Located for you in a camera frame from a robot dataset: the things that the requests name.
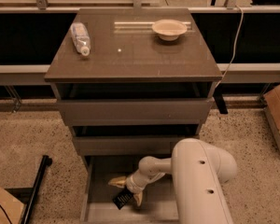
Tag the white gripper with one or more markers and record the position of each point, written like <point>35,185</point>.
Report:
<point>132,183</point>

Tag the black rxbar chocolate bar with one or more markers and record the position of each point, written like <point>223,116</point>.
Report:
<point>122,198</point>

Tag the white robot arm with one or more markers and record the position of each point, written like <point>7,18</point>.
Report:
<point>198,170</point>

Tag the grey open bottom drawer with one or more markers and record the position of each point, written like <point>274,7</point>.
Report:
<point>158,205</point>

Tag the grey middle drawer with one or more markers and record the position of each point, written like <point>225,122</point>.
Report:
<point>126,145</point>

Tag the grey top drawer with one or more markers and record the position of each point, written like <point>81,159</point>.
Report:
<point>133,112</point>

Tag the grey drawer cabinet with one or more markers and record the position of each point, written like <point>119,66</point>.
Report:
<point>128,61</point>

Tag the black metal stand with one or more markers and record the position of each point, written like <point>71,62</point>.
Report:
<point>28,196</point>

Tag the brown cardboard box left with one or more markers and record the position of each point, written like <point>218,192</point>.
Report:
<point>10,208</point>

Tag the clear plastic water bottle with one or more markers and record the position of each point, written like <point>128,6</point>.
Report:
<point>80,38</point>

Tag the white paper bowl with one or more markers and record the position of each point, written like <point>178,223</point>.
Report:
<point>169,30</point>

